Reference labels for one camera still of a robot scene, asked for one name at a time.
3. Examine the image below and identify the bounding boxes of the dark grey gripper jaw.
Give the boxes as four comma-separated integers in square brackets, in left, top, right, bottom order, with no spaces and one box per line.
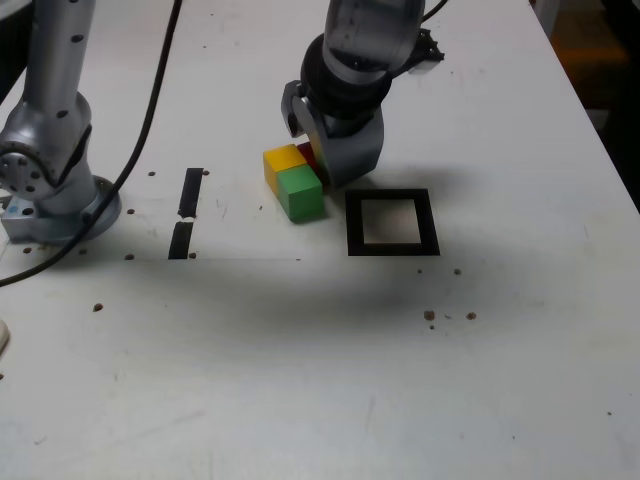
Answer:
[281,78,314,140]

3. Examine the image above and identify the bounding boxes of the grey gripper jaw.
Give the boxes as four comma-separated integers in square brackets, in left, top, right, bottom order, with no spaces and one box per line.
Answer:
[292,93,387,191]

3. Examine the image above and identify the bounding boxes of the red cube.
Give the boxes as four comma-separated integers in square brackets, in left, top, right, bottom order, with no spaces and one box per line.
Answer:
[298,141,322,174]

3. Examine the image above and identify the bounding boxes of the yellow cube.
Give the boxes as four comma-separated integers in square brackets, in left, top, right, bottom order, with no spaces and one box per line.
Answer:
[262,143,310,194]

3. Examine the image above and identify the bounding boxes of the green cube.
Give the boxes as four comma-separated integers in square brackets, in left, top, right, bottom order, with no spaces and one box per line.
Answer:
[276,165,327,225]

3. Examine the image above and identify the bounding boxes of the black tape square outline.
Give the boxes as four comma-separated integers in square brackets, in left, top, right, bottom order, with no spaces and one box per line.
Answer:
[344,187,441,258]

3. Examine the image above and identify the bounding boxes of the black tape strip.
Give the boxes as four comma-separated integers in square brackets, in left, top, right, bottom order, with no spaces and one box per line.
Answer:
[167,167,205,261]

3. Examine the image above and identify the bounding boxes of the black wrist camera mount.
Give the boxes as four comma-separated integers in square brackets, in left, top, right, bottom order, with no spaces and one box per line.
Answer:
[407,28,447,76]

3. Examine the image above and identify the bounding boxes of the thick black cable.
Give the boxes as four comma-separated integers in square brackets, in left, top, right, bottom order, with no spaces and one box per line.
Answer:
[0,0,184,289]

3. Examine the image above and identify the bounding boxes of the thin black camera cable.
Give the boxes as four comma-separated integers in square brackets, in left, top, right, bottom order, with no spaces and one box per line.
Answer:
[422,0,449,24]

